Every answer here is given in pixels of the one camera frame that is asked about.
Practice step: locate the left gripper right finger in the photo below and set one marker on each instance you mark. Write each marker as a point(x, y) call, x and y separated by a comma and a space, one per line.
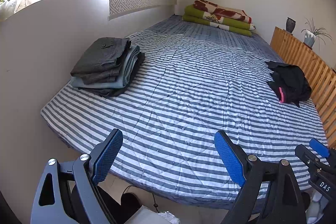
point(283, 201)

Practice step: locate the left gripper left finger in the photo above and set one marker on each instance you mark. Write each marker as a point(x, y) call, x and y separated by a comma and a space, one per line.
point(67, 191)

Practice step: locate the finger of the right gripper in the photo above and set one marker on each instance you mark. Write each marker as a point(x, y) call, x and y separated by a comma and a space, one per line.
point(309, 159)
point(319, 148)

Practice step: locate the grey tweed trousers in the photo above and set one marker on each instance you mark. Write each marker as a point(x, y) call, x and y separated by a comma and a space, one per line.
point(102, 59)

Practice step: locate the white gloved right hand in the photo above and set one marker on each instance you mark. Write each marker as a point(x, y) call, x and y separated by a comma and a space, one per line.
point(315, 210)

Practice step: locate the wooden slatted headboard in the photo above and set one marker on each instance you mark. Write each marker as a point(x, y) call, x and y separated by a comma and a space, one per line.
point(320, 76)

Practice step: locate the black crumpled garment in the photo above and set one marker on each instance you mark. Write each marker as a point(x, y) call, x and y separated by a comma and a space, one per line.
point(288, 83)

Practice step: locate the black folded garment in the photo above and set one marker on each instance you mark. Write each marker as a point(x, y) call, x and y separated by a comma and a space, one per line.
point(113, 92)

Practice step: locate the potted spider plant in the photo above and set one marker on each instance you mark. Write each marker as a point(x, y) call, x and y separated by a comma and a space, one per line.
point(313, 33)

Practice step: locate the dark ceramic vase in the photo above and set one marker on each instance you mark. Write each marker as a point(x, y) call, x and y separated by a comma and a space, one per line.
point(290, 25)

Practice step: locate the blue white striped quilt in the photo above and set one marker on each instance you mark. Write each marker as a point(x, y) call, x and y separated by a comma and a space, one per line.
point(195, 80)

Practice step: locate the light blue folded garment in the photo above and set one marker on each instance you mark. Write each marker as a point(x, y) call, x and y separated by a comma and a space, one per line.
point(111, 81)

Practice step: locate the green red folded blanket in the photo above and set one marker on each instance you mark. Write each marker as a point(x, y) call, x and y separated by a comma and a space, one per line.
point(210, 14)

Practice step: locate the windowsill plant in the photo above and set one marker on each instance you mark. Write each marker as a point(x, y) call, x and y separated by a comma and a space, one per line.
point(8, 8)

